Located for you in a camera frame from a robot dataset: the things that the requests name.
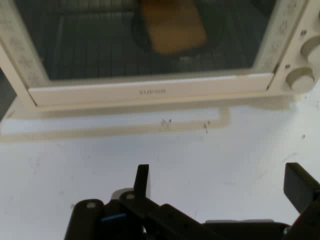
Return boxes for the glass oven door with handle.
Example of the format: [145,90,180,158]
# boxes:
[0,0,310,107]

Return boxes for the yellow bread slice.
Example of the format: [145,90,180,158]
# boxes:
[140,0,208,55]

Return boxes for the white toaster oven body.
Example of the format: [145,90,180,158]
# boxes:
[0,0,320,111]

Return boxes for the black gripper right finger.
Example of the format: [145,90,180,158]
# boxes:
[283,162,320,240]

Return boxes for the black round dish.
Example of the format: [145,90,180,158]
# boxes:
[131,0,227,58]

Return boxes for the wire oven rack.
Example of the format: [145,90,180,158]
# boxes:
[24,0,271,81]

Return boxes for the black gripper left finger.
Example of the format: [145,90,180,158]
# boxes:
[64,164,221,240]

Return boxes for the beige oven knob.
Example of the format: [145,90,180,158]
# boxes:
[299,35,320,64]
[286,66,316,94]

